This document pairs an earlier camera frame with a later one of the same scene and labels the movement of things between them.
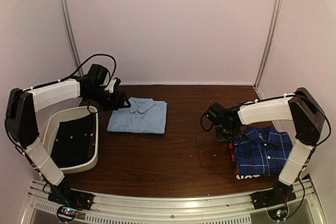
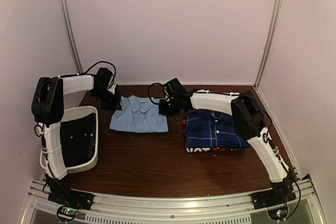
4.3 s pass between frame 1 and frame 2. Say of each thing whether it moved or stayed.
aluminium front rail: stayed
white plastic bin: stayed
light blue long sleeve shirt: stayed
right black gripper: moved
